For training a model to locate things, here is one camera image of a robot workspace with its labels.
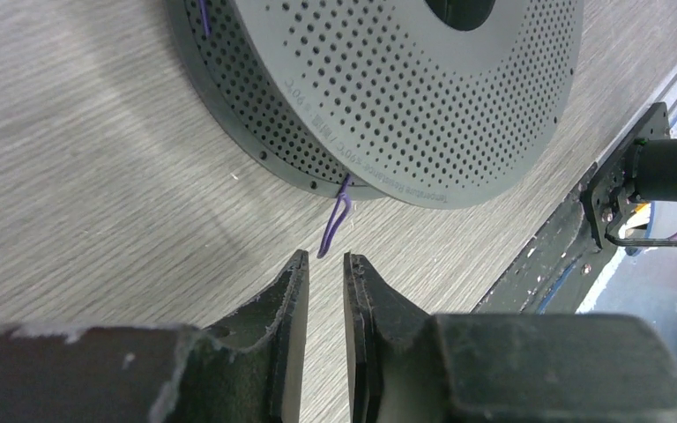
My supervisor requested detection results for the thin purple wire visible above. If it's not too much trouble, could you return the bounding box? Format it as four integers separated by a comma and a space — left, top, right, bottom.
197, 0, 354, 260

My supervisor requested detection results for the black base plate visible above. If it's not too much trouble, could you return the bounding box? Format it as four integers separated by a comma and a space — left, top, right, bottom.
473, 102, 669, 314

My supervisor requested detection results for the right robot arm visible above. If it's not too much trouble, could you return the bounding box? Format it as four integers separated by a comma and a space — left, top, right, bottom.
626, 138, 677, 203

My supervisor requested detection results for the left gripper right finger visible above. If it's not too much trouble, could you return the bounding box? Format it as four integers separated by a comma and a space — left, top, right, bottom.
343, 253, 677, 422

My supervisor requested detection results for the grey spool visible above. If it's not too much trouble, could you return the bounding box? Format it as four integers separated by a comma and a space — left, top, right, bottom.
166, 1, 584, 210

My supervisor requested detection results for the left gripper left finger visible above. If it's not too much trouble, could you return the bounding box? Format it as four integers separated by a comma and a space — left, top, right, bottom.
0, 250, 309, 422

